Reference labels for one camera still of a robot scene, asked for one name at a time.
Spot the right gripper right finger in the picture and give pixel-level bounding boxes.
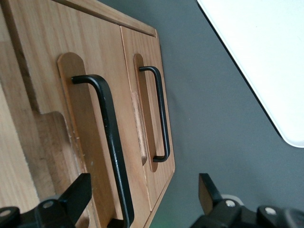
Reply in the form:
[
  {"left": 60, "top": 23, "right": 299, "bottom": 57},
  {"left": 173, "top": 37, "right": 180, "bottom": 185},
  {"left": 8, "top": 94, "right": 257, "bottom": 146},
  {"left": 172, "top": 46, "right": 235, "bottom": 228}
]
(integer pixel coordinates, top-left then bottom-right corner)
[{"left": 190, "top": 173, "right": 256, "bottom": 228}]

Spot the thin black drawer handle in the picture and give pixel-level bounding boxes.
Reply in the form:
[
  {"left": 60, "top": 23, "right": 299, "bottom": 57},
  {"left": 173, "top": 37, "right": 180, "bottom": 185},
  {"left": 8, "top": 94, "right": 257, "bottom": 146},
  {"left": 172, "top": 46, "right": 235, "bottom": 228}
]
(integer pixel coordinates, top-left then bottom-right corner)
[{"left": 138, "top": 66, "right": 171, "bottom": 163}]

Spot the wooden drawer cabinet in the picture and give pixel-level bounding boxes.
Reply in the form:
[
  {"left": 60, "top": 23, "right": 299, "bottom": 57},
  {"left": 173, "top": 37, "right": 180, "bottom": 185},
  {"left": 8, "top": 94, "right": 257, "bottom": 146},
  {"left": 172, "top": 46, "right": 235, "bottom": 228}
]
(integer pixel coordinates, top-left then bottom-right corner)
[{"left": 0, "top": 0, "right": 159, "bottom": 228}]

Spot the white rectangular tray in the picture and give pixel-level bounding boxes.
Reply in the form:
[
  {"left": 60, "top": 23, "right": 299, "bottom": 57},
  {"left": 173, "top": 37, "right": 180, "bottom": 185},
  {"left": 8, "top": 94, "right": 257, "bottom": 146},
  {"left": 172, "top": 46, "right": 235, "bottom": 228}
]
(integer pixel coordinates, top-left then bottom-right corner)
[{"left": 196, "top": 0, "right": 304, "bottom": 148}]

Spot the thick black drawer handle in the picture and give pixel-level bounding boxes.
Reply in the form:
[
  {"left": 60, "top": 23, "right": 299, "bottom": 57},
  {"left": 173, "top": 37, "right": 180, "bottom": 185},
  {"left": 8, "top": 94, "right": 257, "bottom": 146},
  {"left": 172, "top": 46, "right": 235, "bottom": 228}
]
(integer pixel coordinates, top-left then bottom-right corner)
[{"left": 71, "top": 75, "right": 135, "bottom": 228}]

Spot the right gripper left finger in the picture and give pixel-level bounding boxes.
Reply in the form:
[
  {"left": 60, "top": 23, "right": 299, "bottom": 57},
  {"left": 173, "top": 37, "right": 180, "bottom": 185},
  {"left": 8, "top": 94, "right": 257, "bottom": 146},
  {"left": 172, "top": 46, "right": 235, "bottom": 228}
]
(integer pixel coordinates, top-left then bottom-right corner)
[{"left": 35, "top": 172, "right": 93, "bottom": 228}]

